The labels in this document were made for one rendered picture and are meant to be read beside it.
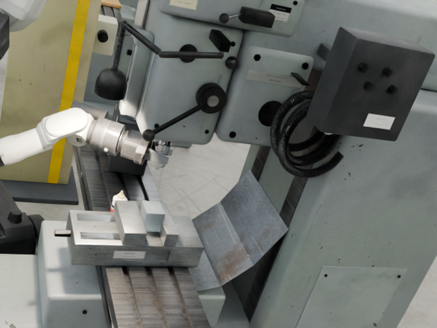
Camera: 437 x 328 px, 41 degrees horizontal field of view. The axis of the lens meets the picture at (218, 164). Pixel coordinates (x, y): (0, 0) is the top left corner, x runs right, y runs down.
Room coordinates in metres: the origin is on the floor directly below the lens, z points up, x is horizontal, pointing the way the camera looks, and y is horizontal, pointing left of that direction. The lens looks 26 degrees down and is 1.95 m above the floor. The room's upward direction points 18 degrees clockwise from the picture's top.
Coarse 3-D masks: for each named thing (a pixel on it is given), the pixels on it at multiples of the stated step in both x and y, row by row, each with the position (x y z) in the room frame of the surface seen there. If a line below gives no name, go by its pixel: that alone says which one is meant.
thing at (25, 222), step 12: (0, 192) 1.94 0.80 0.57; (0, 204) 1.86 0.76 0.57; (12, 204) 1.89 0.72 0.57; (0, 216) 1.74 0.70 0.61; (12, 216) 1.73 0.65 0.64; (24, 216) 1.78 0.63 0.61; (0, 228) 1.70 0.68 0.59; (12, 228) 1.69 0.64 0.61; (24, 228) 1.72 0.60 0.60; (0, 240) 1.64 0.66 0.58; (12, 240) 1.67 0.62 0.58; (24, 240) 1.70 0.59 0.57; (0, 252) 1.64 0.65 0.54; (12, 252) 1.67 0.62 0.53; (24, 252) 1.70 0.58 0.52
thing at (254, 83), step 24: (240, 48) 1.36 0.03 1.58; (264, 48) 1.36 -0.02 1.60; (240, 72) 1.34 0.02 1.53; (264, 72) 1.36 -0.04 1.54; (288, 72) 1.38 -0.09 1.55; (240, 96) 1.34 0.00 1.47; (264, 96) 1.37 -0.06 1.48; (288, 96) 1.39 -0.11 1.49; (240, 120) 1.35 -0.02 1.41; (264, 120) 1.37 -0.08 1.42; (264, 144) 1.39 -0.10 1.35
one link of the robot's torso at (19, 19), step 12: (0, 0) 1.40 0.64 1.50; (12, 0) 1.41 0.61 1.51; (24, 0) 1.44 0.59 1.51; (36, 0) 1.47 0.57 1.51; (0, 12) 1.40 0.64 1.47; (12, 12) 1.41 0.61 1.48; (24, 12) 1.43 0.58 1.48; (36, 12) 1.47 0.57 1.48; (12, 24) 1.44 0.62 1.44; (24, 24) 1.47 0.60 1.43
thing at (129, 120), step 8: (120, 120) 1.70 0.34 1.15; (128, 120) 1.71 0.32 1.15; (128, 128) 1.70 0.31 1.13; (136, 128) 1.71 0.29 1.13; (112, 160) 1.69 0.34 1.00; (120, 160) 1.70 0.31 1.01; (128, 160) 1.71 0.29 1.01; (112, 168) 1.69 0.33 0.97; (120, 168) 1.70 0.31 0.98; (128, 168) 1.71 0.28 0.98; (136, 168) 1.72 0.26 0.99; (144, 168) 1.73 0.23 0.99
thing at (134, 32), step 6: (126, 24) 1.24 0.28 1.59; (126, 30) 1.24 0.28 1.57; (132, 30) 1.22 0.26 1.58; (138, 36) 1.19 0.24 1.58; (144, 36) 1.19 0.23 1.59; (144, 42) 1.17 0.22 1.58; (150, 42) 1.17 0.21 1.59; (150, 48) 1.15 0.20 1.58; (156, 48) 1.14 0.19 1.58; (156, 54) 1.14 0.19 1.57
